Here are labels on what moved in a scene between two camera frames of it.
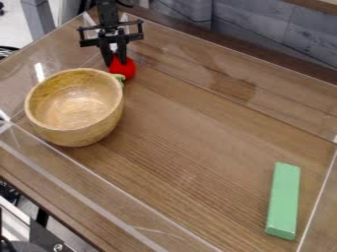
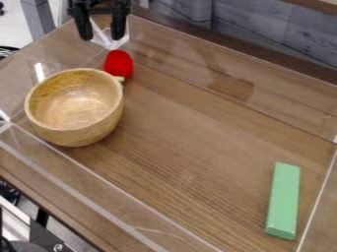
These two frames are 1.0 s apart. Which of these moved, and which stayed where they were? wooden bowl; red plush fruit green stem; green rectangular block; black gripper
Moved: black gripper
Stayed: wooden bowl; green rectangular block; red plush fruit green stem
